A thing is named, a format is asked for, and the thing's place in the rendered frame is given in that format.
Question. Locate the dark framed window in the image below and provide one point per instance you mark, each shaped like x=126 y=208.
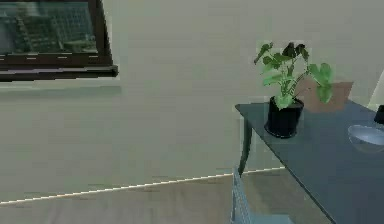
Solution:
x=50 y=30

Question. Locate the blue-grey chair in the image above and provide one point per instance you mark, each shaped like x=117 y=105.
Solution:
x=240 y=203

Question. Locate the green house plant black pot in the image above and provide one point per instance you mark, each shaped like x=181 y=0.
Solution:
x=283 y=116

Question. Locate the brown cardboard box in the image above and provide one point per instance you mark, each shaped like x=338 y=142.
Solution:
x=336 y=96

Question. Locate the grey glass bowl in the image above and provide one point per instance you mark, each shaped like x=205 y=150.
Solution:
x=366 y=136

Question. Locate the dark blue-grey table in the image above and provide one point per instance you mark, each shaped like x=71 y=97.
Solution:
x=333 y=166

